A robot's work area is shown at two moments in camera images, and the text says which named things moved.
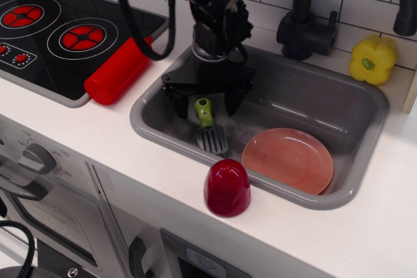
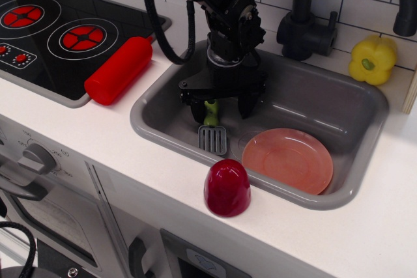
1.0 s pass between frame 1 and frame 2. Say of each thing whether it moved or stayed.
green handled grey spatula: moved
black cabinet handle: stayed
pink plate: stayed
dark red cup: stayed
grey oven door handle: stayed
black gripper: moved
